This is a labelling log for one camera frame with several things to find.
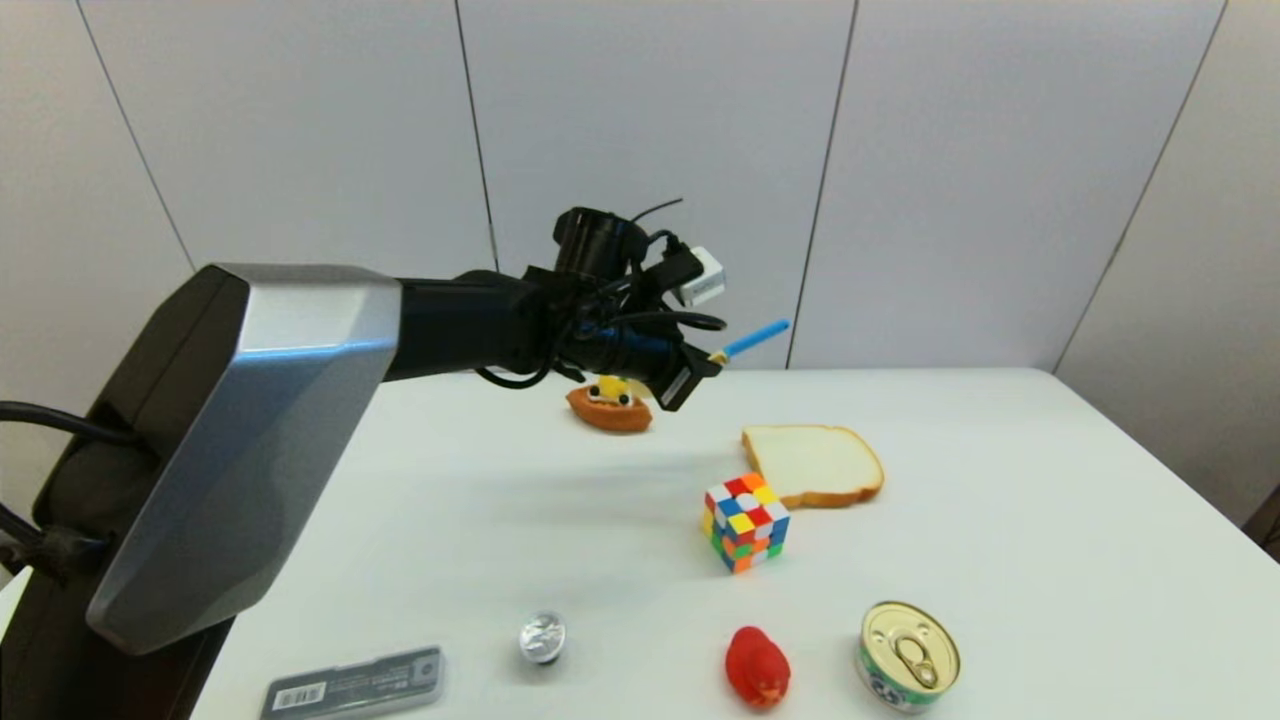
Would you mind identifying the toy white bread slice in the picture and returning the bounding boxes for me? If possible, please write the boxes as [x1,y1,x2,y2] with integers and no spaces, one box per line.
[741,425,885,510]

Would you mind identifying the grey pencil case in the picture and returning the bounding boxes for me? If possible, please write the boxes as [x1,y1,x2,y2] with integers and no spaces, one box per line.
[260,646,445,720]

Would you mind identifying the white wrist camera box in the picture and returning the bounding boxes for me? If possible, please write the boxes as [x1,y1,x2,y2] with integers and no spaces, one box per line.
[680,247,726,307]

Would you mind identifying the multicoloured puzzle cube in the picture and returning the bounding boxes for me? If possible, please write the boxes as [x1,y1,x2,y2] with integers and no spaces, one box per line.
[702,472,791,575]

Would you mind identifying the small silver foil cup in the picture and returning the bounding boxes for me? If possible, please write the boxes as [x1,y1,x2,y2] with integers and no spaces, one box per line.
[519,612,568,665]

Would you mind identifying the red rubber duck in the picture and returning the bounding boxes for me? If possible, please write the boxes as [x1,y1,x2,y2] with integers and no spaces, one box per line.
[725,626,792,710]

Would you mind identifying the yellow spoon with blue handle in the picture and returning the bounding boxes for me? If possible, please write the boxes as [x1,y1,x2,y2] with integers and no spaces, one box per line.
[709,319,791,363]

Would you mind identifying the toy fruit tart pastry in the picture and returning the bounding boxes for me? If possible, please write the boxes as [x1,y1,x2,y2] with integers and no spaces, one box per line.
[566,378,653,434]

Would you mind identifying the tin can with pull tab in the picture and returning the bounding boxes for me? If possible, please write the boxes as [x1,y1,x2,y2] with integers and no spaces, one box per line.
[856,600,961,714]

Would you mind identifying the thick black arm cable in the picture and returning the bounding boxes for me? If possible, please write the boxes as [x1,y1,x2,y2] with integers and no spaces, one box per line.
[0,400,136,586]

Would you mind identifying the dark object beside table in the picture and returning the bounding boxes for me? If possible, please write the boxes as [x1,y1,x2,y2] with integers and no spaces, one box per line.
[1243,510,1280,563]

